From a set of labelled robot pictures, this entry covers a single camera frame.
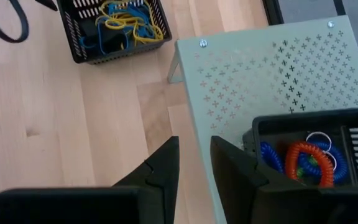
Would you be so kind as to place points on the black plastic mesh basket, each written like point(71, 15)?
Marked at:
point(306, 119)
point(73, 37)

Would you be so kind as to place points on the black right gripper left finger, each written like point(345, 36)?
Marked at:
point(160, 186)

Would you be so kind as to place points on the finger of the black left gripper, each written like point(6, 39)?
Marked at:
point(50, 3)

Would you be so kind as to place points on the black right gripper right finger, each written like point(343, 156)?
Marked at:
point(241, 193)

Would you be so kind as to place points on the green perforated metal shelf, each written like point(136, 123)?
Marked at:
point(244, 77)

